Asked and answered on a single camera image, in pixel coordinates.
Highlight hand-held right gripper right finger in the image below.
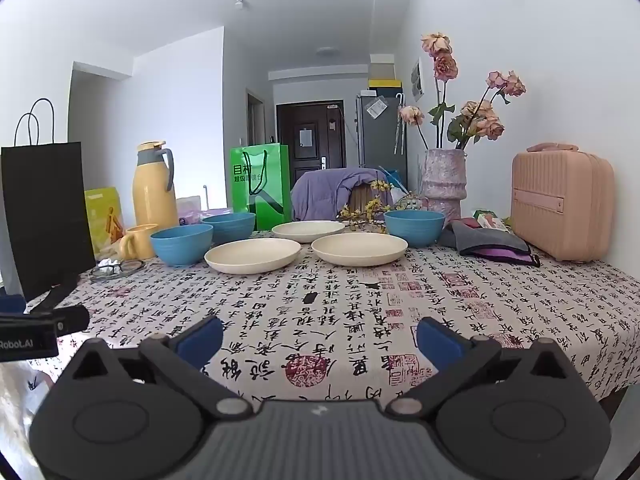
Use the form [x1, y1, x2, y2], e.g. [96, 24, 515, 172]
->
[390, 317, 573, 417]

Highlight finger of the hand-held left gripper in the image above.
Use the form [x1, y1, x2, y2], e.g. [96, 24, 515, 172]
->
[0, 305, 91, 336]

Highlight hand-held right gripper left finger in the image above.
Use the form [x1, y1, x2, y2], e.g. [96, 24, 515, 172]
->
[65, 316, 253, 419]

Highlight blue bowl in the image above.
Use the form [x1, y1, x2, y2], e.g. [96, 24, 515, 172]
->
[150, 224, 214, 267]
[384, 209, 446, 249]
[201, 212, 257, 244]

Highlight cream plate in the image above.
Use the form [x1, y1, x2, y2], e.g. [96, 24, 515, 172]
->
[271, 220, 346, 243]
[311, 232, 409, 267]
[204, 238, 302, 275]

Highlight black glasses case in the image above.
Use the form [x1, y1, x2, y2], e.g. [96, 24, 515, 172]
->
[27, 274, 80, 313]

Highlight clear-framed glasses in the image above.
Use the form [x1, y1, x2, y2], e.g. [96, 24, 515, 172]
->
[90, 259, 146, 281]

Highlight yellow-green box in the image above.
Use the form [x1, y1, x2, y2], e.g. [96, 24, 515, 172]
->
[84, 187, 126, 261]

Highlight yellow mug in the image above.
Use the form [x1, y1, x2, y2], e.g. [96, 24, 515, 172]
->
[119, 224, 160, 261]

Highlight grey cloth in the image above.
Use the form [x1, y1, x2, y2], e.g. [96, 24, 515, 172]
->
[440, 220, 531, 256]

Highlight purple pouch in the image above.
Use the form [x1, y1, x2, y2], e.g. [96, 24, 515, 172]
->
[470, 244, 542, 267]

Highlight black paper bag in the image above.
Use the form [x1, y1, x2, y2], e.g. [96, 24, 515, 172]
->
[0, 97, 97, 303]

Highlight purple tissue pack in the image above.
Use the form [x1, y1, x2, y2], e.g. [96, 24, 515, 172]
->
[176, 196, 232, 226]

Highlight colourful snack packet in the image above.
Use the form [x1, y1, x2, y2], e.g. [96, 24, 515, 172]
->
[472, 209, 513, 233]

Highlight yellow flower branch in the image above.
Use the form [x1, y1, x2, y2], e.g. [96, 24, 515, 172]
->
[337, 179, 401, 233]

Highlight yellow thermos jug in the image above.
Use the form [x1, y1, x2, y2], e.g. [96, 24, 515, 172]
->
[132, 141, 179, 233]

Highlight pink mottled vase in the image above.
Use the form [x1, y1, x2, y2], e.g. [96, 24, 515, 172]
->
[421, 148, 468, 221]

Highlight wooden chair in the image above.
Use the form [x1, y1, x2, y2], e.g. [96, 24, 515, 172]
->
[350, 180, 387, 213]

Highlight green paper bag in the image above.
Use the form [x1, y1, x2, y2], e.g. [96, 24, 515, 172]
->
[229, 143, 292, 231]

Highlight pink hard case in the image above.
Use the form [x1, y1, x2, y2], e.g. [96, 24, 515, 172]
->
[511, 142, 615, 263]

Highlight purple jacket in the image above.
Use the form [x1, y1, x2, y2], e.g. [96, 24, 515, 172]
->
[291, 167, 388, 222]

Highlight grey refrigerator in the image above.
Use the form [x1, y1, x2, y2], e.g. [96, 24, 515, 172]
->
[356, 91, 408, 171]

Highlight white folded umbrella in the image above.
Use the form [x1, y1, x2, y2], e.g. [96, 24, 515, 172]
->
[394, 92, 406, 156]

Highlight interior side door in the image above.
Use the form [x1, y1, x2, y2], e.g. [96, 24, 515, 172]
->
[246, 89, 265, 148]

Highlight dark brown entrance door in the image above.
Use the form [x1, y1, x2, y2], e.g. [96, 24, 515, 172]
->
[276, 101, 346, 181]

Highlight bunch of dried roses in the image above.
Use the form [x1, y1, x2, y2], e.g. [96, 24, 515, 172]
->
[398, 32, 527, 151]

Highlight white wall panel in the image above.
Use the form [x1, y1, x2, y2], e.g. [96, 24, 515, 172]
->
[411, 57, 426, 101]

